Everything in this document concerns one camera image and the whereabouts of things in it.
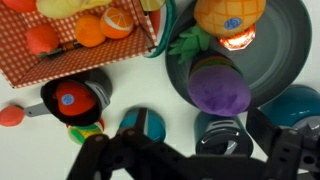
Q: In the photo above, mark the teal kettle with handle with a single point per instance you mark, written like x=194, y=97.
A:
x=297, y=108

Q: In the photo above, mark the plush watermelon slice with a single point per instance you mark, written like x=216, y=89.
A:
x=162, y=14

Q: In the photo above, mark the grey round plate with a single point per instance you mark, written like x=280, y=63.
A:
x=277, y=54

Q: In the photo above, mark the red plush fruit in basket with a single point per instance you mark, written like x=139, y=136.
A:
x=41, y=39

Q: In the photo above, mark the red plush fruit on table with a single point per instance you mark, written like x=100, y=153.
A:
x=11, y=116

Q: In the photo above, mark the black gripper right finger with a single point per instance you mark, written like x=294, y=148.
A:
x=282, y=146

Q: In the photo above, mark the plush whole orange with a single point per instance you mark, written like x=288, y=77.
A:
x=88, y=32

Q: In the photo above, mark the yellow plush banana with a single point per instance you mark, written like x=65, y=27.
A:
x=60, y=9

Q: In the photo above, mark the purple plush toy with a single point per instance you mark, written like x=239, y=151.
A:
x=219, y=90

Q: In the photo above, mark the plush pineapple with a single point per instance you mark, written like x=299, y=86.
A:
x=231, y=22

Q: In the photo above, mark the plush orange half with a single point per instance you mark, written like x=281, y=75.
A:
x=115, y=23

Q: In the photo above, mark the black frying pan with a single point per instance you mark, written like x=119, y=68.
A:
x=95, y=80

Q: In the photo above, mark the stacked colourful cups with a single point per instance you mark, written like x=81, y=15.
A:
x=209, y=58

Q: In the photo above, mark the red plush tomato in pan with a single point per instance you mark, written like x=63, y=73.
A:
x=74, y=99

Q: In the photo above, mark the red checkered basket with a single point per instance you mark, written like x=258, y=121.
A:
x=21, y=68

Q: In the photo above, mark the teal small saucepan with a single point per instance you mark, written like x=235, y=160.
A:
x=154, y=126

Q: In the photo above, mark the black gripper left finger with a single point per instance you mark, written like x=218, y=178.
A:
x=100, y=156

